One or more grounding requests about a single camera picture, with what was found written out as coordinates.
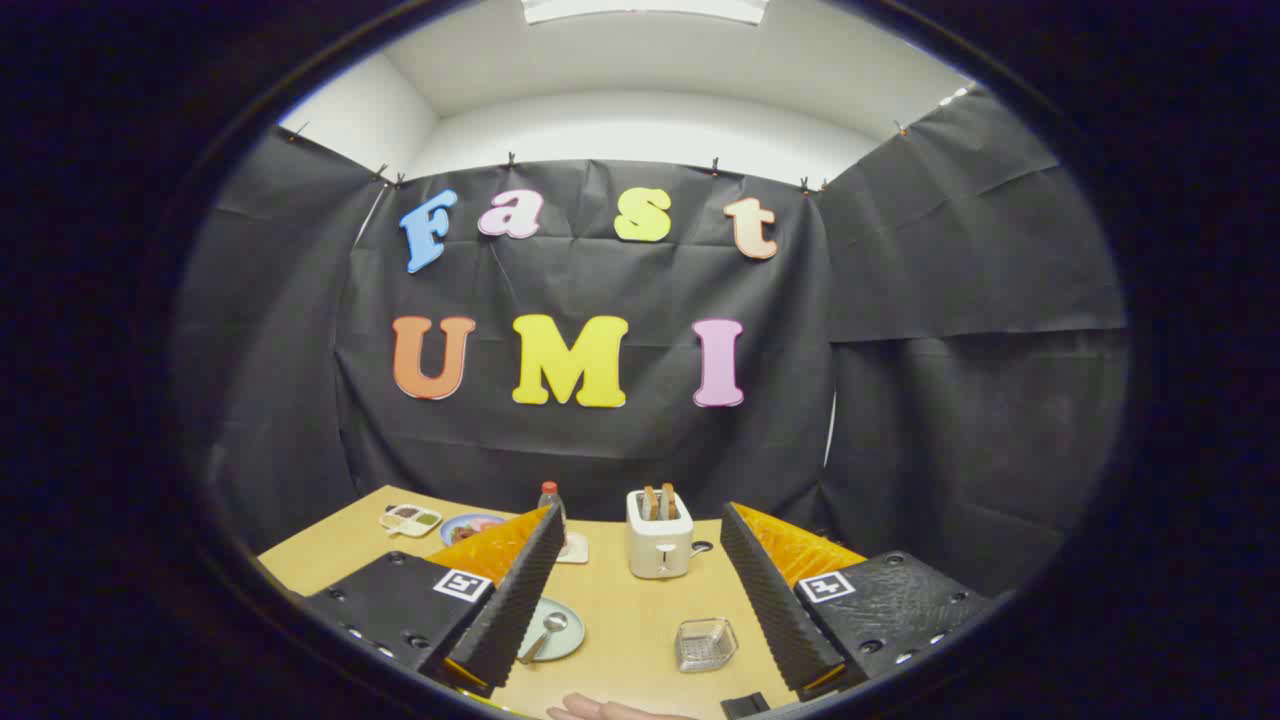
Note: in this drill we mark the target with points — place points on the small black block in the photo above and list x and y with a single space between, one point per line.
745 706

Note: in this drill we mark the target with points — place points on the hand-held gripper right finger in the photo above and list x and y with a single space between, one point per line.
770 600

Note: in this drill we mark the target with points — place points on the brown toast slice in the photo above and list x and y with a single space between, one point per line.
668 500
650 503

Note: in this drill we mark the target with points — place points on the blue food plate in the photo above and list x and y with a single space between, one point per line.
470 522

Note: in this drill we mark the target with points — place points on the light green plate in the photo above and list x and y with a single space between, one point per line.
565 640

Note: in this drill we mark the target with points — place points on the white toaster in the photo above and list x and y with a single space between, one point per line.
655 550

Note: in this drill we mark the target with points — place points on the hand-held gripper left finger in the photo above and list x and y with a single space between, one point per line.
520 590

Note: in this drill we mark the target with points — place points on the brown meat slice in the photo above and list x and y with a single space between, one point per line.
465 530

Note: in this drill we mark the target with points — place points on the clear plastic water bottle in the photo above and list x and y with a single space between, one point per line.
550 497

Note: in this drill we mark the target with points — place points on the black backdrop cloth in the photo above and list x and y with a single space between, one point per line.
650 450

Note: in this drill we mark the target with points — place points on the white square coaster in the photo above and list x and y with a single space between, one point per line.
577 548

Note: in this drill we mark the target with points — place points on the white ceiling light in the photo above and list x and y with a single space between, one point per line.
645 10

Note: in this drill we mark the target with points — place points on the white divided sauce dish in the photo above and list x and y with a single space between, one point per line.
410 520

